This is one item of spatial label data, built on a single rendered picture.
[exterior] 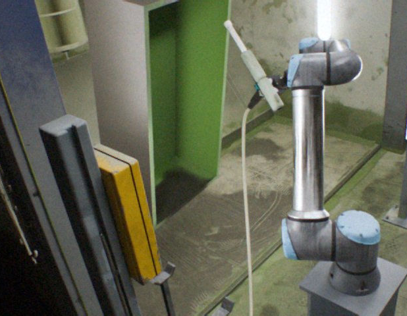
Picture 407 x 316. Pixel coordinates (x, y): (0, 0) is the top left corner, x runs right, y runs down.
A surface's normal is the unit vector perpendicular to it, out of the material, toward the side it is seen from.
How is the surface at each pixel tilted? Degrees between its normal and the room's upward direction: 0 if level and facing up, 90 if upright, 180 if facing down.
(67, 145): 90
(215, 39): 90
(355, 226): 5
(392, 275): 0
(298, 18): 90
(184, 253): 0
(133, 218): 90
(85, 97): 57
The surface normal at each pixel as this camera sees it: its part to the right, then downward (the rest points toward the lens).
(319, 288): -0.13, -0.86
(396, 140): -0.69, 0.43
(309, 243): -0.25, 0.07
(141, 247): 0.72, 0.26
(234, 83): 0.53, -0.25
